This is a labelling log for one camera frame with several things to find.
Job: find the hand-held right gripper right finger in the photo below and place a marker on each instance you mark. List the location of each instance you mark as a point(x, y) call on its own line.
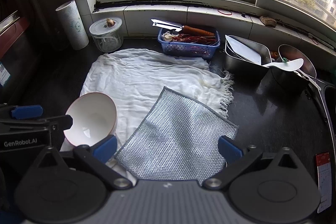
point(228, 148)

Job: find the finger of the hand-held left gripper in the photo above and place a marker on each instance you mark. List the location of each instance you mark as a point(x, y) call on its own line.
point(61, 121)
point(26, 112)

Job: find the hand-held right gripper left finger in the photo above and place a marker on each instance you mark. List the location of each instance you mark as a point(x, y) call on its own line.
point(105, 147)

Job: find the white bowl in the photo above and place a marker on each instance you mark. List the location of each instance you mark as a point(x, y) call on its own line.
point(89, 119)

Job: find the silver mesh dishcloth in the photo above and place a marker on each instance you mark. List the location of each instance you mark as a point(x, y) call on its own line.
point(178, 140)

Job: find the white fringed cloth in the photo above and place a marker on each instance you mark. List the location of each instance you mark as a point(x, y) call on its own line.
point(136, 77)

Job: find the dark red rice cooker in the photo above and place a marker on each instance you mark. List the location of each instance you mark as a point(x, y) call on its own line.
point(15, 29)

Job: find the rectangular steel container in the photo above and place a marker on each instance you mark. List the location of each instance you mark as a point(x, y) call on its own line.
point(241, 66)

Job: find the round steel pot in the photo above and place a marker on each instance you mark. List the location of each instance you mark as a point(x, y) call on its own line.
point(288, 82)

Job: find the glass jar with lid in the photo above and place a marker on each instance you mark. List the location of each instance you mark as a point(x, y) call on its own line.
point(106, 39)

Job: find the paper towel roll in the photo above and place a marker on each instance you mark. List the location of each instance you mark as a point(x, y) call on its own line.
point(72, 24)

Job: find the white plastic board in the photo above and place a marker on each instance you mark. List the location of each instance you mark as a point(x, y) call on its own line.
point(242, 49)

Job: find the red and white packet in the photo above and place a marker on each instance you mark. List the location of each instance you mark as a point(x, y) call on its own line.
point(323, 182)

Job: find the white rice paddle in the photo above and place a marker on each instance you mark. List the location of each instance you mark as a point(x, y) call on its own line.
point(292, 65)

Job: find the blue plastic basket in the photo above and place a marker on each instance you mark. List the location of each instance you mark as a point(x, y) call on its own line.
point(183, 49)

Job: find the ginger piece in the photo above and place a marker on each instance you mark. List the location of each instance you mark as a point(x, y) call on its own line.
point(110, 22)

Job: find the dried red chillies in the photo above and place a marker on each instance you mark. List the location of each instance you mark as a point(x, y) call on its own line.
point(194, 39)

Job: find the carrot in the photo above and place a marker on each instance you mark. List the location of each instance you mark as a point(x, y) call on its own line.
point(198, 31)

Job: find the garlic bulb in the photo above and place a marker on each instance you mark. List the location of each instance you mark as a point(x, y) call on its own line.
point(167, 36)

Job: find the brown lump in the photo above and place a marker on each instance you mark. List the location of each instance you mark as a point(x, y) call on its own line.
point(268, 21)

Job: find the red rubber band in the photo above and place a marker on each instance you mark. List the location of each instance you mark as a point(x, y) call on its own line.
point(225, 14)
point(313, 41)

